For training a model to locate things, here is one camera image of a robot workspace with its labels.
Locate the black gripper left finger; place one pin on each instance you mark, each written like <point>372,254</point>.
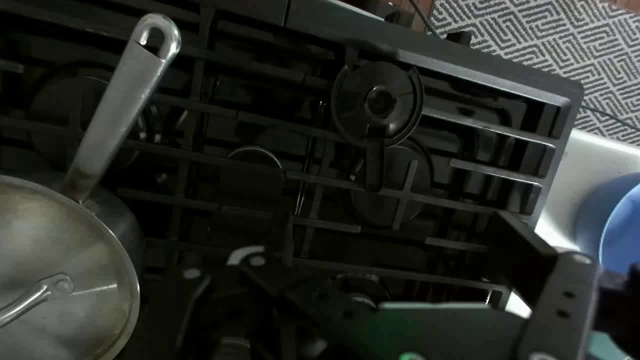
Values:
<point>200,307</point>

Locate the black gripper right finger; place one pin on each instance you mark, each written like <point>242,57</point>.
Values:
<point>562,301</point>

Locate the white kitchen counter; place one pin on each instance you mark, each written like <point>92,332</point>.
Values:
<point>580,180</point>

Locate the grey patterned rug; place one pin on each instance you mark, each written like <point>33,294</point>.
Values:
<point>566,47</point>

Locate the blue bowl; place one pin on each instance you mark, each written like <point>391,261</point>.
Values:
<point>623,226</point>

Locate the black gas stove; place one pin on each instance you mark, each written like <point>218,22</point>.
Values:
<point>252,133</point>

